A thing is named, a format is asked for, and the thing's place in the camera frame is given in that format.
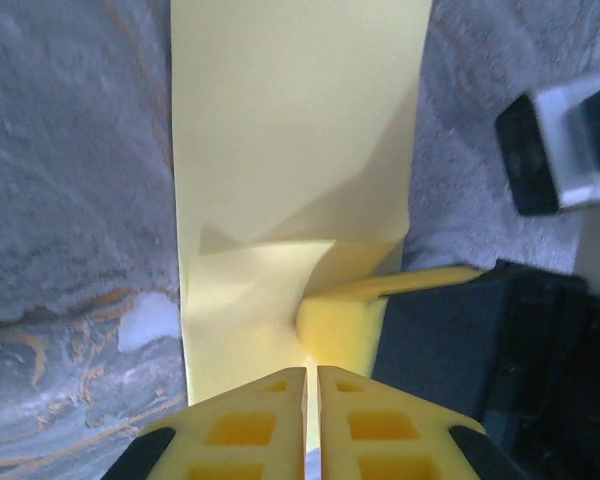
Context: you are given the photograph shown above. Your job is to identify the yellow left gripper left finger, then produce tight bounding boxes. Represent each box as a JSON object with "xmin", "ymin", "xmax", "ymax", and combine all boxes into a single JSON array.
[{"xmin": 104, "ymin": 366, "xmax": 307, "ymax": 480}]

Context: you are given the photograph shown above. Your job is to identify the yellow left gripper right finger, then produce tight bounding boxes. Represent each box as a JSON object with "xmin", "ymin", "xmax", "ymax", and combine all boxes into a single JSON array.
[{"xmin": 317, "ymin": 366, "xmax": 526, "ymax": 480}]

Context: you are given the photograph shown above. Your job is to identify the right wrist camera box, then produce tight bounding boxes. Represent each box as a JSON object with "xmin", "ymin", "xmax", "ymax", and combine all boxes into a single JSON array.
[{"xmin": 494, "ymin": 73, "xmax": 600, "ymax": 217}]

